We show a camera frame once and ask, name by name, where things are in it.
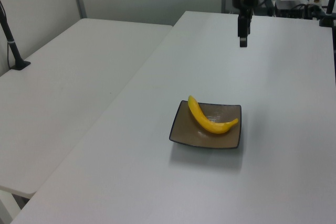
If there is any black clamp camera stand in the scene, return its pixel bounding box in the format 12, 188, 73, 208
318, 0, 336, 28

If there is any black electronics box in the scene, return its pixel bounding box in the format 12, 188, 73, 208
274, 0, 307, 18

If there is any yellow banana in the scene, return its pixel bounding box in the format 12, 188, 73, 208
187, 95, 239, 135

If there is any black camera pole with base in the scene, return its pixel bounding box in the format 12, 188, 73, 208
0, 0, 32, 71

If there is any white side table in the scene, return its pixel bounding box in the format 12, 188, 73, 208
0, 18, 174, 224

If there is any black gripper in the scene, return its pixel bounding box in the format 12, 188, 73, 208
231, 0, 260, 48

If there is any brown square ceramic plate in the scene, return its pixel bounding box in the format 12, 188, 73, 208
169, 100, 243, 150

